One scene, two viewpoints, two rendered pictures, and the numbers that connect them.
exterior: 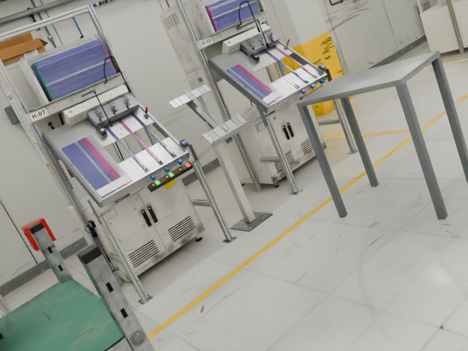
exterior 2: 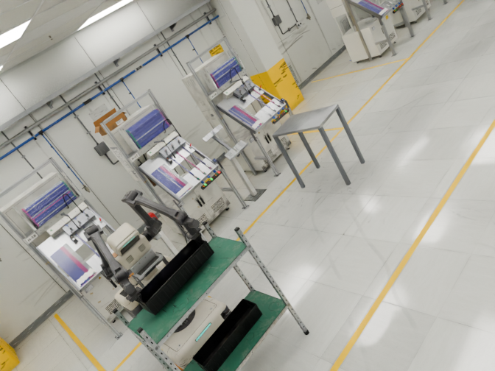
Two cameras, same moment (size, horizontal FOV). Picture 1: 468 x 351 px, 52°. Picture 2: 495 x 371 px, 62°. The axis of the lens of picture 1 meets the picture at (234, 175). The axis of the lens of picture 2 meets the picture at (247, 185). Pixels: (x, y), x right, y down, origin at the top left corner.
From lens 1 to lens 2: 2.08 m
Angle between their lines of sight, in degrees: 8
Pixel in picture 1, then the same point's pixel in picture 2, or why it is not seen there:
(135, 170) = (192, 179)
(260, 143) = (253, 149)
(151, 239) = (203, 213)
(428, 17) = (347, 38)
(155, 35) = (173, 81)
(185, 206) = (218, 192)
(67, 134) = (151, 165)
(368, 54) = (312, 62)
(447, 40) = (361, 52)
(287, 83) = (264, 112)
